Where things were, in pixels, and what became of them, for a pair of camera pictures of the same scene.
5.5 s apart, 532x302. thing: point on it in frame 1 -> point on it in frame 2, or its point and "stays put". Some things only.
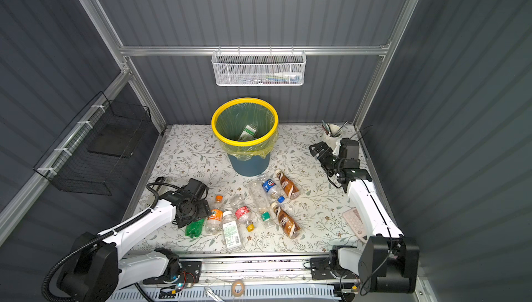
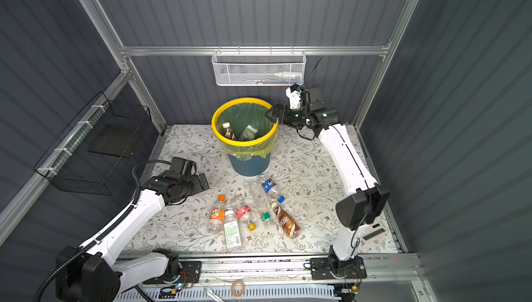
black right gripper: [323, 158] -> [278, 109]
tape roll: [233, 291] stays put
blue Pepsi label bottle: [271, 189] stays put
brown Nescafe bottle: [289, 188] -> [228, 131]
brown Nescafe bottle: [287, 223] stays put
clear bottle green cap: [260, 197] stays put
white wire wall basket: [258, 68] stays put
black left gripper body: [201, 210] -> [191, 187]
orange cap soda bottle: [213, 223] stays put
